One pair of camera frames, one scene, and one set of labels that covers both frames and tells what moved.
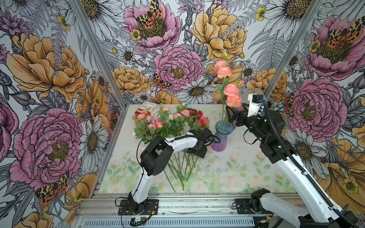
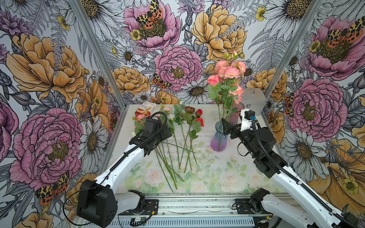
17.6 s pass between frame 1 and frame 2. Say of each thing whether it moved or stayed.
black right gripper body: moved
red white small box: stayed
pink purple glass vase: stayed
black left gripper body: moved
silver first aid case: stayed
